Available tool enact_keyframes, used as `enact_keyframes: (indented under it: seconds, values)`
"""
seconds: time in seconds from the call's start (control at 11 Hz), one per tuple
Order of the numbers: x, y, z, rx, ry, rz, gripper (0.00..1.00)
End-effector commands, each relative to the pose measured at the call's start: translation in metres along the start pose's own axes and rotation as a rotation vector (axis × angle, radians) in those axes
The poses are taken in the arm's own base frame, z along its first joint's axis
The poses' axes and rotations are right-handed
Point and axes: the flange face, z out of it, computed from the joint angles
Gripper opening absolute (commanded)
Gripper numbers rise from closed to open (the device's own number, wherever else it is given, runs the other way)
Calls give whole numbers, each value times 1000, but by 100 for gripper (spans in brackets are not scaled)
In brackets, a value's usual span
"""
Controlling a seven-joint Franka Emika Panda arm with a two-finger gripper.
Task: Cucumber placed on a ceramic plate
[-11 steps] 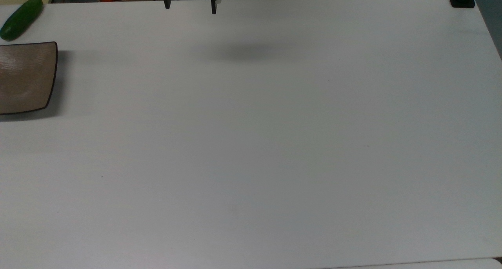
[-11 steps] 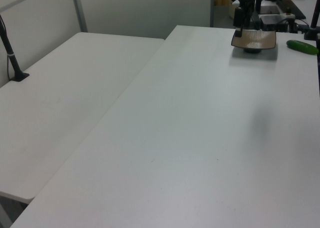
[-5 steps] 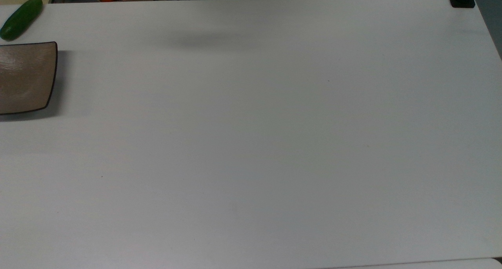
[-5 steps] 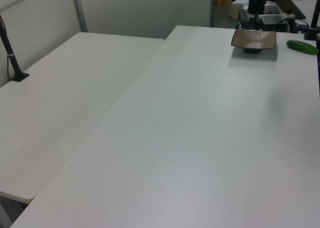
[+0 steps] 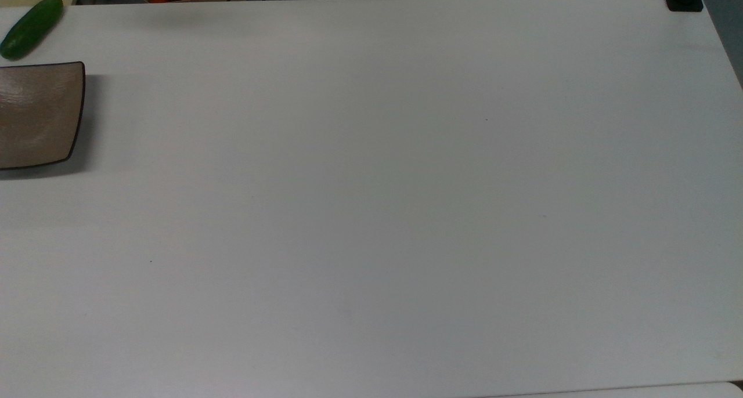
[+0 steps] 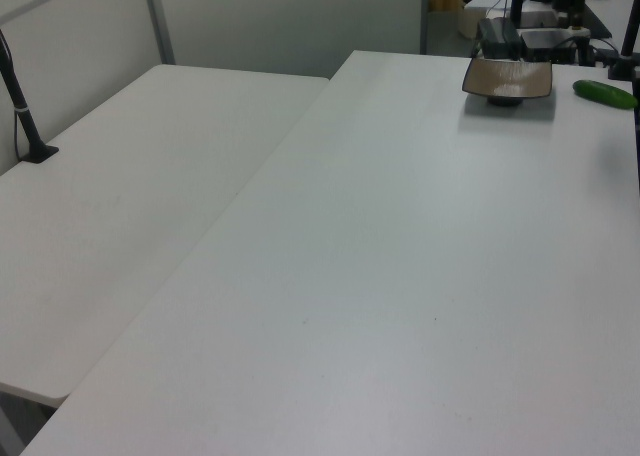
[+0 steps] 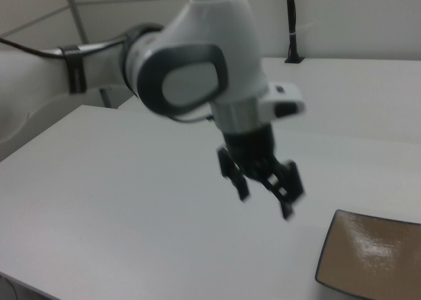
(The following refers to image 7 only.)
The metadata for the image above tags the black cable strap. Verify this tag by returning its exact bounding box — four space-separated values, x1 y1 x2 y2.
58 44 87 95

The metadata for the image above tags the black clamped camera pole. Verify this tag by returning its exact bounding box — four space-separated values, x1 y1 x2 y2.
284 0 305 64

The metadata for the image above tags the grey table leg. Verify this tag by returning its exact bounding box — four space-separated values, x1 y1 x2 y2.
99 87 120 109

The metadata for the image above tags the brown square ceramic plate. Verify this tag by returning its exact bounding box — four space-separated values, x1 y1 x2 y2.
314 209 421 300

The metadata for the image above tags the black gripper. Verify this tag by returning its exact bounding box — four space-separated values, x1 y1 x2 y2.
216 124 306 220

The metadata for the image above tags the dark cable along arm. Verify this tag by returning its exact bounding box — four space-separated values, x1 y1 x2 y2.
0 36 128 59

